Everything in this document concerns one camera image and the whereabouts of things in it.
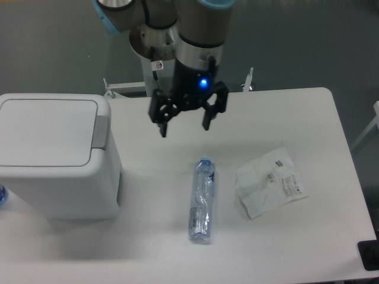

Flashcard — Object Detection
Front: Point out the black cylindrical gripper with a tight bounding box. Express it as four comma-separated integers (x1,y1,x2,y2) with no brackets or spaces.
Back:
148,57,229,138

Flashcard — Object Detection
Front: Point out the white plastic trash can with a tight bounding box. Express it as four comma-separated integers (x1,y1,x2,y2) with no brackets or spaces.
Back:
1,93,122,220

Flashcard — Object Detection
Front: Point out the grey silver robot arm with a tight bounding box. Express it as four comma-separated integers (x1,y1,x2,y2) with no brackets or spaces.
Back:
92,1,235,136

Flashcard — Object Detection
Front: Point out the white crumpled plastic bag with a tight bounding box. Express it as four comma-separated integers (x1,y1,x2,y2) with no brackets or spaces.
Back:
236,147,309,219

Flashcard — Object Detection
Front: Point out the clear crushed plastic bottle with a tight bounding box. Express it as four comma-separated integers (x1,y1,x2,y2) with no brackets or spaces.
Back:
188,156,216,244

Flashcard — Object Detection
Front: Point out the black object at right edge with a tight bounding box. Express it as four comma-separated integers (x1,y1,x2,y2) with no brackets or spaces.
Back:
358,240,378,271

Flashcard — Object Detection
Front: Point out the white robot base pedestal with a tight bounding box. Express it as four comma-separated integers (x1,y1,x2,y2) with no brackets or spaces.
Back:
140,57,175,97

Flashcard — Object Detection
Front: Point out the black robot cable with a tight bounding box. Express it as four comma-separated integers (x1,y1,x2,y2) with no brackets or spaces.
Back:
149,46,164,97

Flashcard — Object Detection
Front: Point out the white bolted foot bracket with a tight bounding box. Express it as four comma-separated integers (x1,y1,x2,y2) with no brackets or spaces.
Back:
241,67,254,92

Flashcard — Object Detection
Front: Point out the white bracket with bolts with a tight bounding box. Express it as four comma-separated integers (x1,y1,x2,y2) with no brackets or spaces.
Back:
102,78,147,99

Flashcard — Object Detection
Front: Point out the white frame at right edge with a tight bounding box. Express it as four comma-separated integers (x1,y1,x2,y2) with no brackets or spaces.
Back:
351,101,378,153

